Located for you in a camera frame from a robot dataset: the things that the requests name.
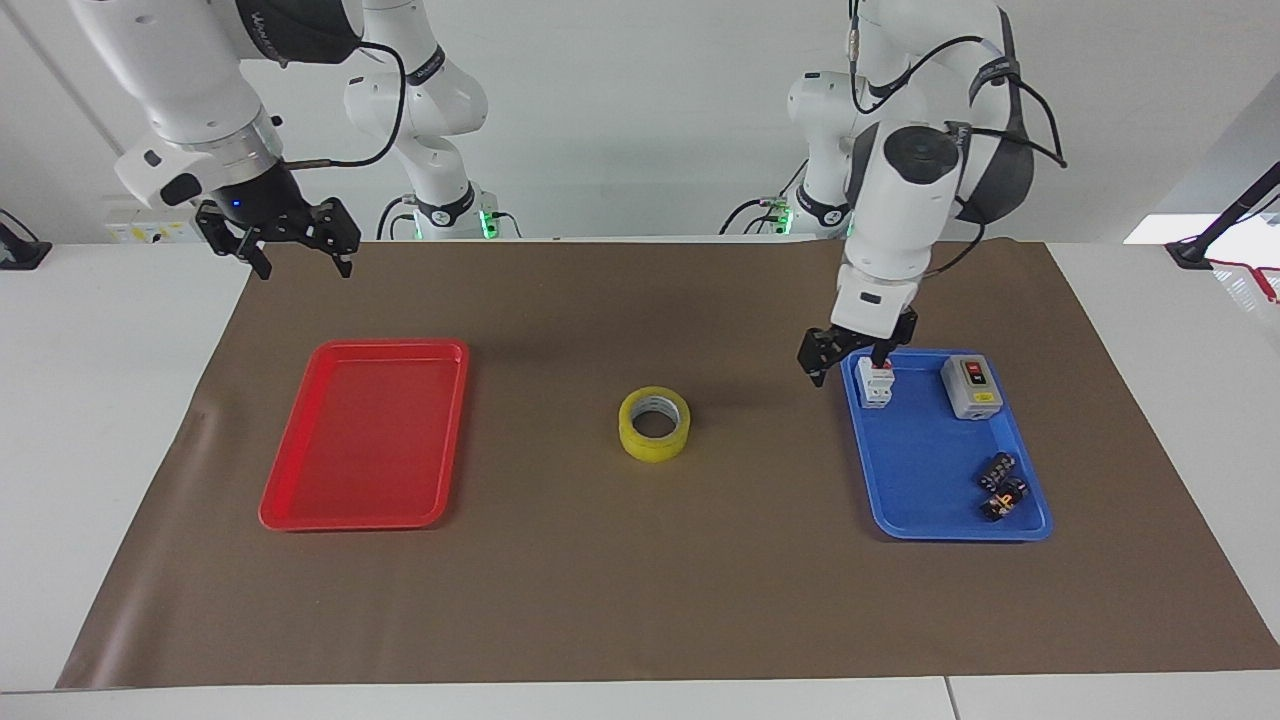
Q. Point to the yellow tape roll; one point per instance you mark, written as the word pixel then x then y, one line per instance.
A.
pixel 640 440

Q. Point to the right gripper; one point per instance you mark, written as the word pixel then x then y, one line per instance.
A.
pixel 255 198

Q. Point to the small black electrical component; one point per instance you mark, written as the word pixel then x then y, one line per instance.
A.
pixel 1004 498
pixel 997 469

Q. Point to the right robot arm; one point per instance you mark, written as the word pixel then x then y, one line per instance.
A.
pixel 190 90

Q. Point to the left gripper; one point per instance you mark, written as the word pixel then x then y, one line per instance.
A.
pixel 905 328

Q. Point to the black stand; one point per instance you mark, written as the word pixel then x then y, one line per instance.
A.
pixel 18 245
pixel 1225 220

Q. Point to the red plastic tray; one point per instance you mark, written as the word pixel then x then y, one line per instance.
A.
pixel 370 435

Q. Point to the blue plastic tray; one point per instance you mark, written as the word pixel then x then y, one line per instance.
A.
pixel 935 465

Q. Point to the white circuit breaker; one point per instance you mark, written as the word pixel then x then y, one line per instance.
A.
pixel 876 385

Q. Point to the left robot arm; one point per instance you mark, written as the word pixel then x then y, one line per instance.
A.
pixel 905 190

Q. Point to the grey push-button switch box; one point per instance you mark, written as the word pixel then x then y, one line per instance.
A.
pixel 970 388

